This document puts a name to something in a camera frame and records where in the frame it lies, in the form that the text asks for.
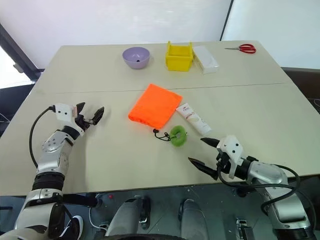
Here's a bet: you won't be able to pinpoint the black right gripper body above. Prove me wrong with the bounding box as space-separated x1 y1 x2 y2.
215 149 233 175

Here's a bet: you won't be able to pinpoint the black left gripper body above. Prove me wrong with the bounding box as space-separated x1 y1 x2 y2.
74 113 94 132

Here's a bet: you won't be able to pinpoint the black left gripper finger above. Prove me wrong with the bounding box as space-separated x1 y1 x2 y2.
75 101 87 117
90 106 105 126

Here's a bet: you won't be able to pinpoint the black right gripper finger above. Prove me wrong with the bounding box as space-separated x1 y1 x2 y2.
187 156 219 181
200 136 221 149

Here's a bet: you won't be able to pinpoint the white cream tube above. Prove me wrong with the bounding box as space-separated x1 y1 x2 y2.
175 102 213 137

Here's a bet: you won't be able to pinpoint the purple plastic bowl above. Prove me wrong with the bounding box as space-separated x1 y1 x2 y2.
121 46 151 70

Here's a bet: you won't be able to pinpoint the black bar under table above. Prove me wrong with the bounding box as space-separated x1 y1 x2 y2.
61 193 99 208

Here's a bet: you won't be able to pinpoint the clear white plastic package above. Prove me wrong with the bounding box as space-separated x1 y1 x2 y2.
192 45 222 75

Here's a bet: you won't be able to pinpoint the yellow plastic bin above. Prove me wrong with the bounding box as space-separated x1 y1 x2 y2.
165 40 194 72

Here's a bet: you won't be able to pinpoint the black shoe with white sole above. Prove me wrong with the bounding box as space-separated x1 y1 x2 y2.
59 215 85 240

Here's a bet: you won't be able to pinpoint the black board edge strip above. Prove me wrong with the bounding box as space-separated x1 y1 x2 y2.
219 0 236 42

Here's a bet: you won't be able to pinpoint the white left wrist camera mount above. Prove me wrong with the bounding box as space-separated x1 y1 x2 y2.
53 102 86 138

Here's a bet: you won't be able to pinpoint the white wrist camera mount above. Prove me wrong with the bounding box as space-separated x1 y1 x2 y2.
216 134 245 180
53 102 86 138

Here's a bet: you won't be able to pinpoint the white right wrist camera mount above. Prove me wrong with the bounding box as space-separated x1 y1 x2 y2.
216 134 245 180

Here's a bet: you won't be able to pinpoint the green fuzzy ring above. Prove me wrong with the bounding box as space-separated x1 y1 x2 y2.
169 125 189 147

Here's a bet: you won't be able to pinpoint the thin black looped cord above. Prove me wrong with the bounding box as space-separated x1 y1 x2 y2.
151 128 172 144

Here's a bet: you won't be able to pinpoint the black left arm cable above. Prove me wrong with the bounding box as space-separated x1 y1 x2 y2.
28 105 56 169

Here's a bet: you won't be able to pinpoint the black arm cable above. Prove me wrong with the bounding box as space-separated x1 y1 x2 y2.
216 163 301 221
28 105 56 169

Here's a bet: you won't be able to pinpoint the orange cloth pouch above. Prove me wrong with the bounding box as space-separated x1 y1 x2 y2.
127 83 184 131

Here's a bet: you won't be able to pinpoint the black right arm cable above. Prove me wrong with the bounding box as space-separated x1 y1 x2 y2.
216 163 301 221

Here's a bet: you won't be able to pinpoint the black window frame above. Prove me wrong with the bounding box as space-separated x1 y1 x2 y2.
0 23 43 82

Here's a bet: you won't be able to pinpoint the thin white cable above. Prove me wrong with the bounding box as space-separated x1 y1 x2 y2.
89 206 109 230

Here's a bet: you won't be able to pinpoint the red handled scissors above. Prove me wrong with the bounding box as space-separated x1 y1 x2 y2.
224 43 257 55

